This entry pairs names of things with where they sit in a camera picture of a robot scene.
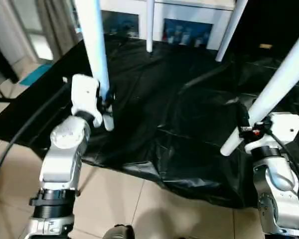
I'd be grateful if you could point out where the white plastic table leg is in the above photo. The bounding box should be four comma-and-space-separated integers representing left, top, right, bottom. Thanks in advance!
215, 0, 250, 63
146, 0, 155, 53
74, 0, 115, 132
220, 22, 299, 157

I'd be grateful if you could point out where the black table mat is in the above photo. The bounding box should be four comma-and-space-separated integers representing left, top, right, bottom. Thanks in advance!
0, 35, 299, 210

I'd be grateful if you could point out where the blue floor mat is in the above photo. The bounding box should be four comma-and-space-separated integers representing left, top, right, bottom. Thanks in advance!
19, 63, 54, 86

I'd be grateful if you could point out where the grey curtain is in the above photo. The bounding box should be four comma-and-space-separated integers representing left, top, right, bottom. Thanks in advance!
35, 0, 83, 55

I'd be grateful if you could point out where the black cabinet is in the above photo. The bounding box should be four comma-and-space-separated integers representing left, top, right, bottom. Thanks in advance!
224, 0, 299, 60

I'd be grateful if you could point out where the white display cabinet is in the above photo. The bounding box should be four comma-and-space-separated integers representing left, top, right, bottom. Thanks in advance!
97, 0, 237, 50

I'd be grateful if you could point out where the black left robot foot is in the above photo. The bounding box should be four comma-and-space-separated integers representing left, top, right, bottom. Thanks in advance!
102, 224, 136, 239

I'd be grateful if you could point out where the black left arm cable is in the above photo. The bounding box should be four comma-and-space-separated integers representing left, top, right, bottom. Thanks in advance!
0, 82, 73, 200

